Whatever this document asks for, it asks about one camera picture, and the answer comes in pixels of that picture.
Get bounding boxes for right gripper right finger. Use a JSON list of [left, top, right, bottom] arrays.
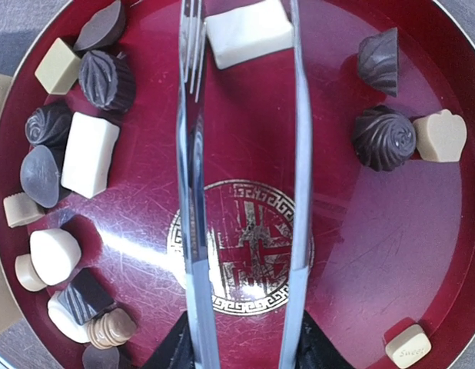
[[297, 311, 351, 369]]

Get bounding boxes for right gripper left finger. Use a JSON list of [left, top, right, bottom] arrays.
[[143, 311, 195, 369]]

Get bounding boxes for dark swirl chocolate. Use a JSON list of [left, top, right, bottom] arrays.
[[351, 105, 417, 171]]

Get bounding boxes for metal serving tongs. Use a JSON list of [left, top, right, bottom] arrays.
[[176, 1, 313, 368]]

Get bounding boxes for round red tray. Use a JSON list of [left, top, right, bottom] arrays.
[[0, 0, 475, 369]]

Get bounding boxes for white rectangular chocolate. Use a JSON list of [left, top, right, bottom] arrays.
[[205, 1, 294, 70]]

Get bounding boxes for caramel ridged chocolate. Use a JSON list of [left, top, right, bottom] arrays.
[[87, 307, 137, 350]]

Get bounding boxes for caramel square sweet chocolate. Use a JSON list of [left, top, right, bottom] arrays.
[[385, 324, 432, 369]]

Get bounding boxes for dark striped square chocolate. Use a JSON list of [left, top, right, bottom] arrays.
[[58, 268, 115, 325]]

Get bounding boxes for white oval chocolate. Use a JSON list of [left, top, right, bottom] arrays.
[[47, 291, 90, 344]]

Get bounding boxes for white heart chocolate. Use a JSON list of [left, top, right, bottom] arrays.
[[29, 228, 81, 286]]

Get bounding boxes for beige round disc chocolate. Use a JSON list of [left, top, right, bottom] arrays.
[[15, 254, 46, 292]]

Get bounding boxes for small beige round chocolate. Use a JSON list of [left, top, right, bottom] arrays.
[[3, 192, 45, 228]]

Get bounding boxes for dark smooth oval chocolate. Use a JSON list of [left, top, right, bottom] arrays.
[[20, 145, 70, 208]]

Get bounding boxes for white block chocolate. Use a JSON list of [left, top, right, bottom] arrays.
[[61, 111, 120, 198]]

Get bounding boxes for beige heart chocolate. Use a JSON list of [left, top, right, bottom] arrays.
[[413, 109, 467, 163]]

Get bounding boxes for dark rose chocolate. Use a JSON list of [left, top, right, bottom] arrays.
[[25, 100, 73, 148]]

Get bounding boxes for dark ridged round chocolate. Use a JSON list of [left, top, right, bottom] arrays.
[[78, 50, 136, 113]]

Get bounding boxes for dark fluted chocolate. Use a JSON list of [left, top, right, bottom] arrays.
[[357, 27, 399, 97]]

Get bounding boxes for beige cube chocolate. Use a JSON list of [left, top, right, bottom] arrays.
[[35, 38, 81, 95]]

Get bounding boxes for dark leaf chocolate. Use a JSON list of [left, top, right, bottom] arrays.
[[74, 1, 126, 52]]

